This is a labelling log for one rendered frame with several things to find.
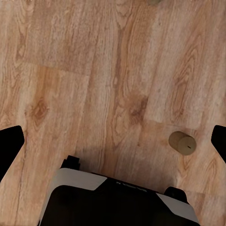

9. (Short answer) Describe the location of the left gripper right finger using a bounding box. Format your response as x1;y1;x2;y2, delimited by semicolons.
211;125;226;162

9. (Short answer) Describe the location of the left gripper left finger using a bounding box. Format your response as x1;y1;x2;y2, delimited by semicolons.
0;126;24;181

